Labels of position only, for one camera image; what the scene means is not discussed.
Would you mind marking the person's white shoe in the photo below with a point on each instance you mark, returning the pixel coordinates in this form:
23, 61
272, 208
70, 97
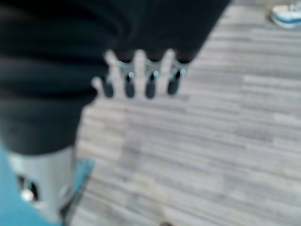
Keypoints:
288, 15

